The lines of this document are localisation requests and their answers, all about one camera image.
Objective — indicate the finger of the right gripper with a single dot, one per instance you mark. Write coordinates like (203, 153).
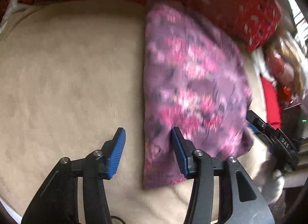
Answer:
(257, 124)

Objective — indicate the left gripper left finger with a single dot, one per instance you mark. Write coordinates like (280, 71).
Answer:
(56, 200)

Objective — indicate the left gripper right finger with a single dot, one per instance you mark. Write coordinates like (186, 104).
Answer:
(240, 201)

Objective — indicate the purple floral fleece garment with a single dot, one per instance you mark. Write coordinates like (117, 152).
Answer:
(194, 79)

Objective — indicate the solid red cloth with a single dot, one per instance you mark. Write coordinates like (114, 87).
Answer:
(271, 102)

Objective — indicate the doll with red dress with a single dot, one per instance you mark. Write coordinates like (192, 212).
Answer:
(284, 65)

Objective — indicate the beige fleece blanket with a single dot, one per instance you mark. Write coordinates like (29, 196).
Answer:
(71, 74)

